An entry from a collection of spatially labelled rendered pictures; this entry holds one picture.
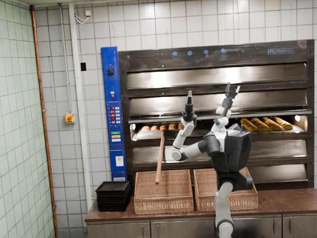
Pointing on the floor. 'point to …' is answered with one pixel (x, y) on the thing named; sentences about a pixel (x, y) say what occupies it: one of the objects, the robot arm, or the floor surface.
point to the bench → (110, 222)
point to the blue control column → (110, 55)
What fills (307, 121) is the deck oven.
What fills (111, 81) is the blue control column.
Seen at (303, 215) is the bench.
